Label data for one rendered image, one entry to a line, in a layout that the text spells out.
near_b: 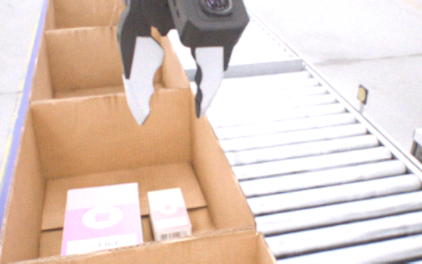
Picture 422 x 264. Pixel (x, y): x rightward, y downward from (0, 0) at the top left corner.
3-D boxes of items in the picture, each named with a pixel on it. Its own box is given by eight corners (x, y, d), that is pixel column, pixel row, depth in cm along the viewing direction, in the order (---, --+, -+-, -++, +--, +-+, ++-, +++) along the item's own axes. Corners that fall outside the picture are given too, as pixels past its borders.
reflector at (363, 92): (363, 123, 143) (369, 89, 138) (360, 123, 143) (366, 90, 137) (355, 115, 147) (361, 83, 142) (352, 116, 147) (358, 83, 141)
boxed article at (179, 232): (180, 208, 84) (179, 187, 82) (191, 248, 76) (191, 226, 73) (149, 213, 83) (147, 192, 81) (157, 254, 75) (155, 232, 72)
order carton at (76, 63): (194, 163, 97) (193, 86, 89) (43, 182, 92) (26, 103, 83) (164, 83, 131) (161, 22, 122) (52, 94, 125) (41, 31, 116)
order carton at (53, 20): (165, 83, 130) (161, 22, 122) (52, 94, 125) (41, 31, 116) (146, 36, 164) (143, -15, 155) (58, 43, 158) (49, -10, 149)
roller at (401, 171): (409, 182, 122) (414, 166, 119) (211, 212, 112) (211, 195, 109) (398, 171, 126) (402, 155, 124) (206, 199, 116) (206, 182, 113)
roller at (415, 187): (425, 197, 116) (430, 180, 114) (217, 231, 106) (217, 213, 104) (413, 185, 121) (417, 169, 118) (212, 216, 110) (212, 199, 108)
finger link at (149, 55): (130, 99, 49) (154, 13, 45) (146, 130, 44) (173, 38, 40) (100, 96, 47) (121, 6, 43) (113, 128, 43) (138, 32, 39)
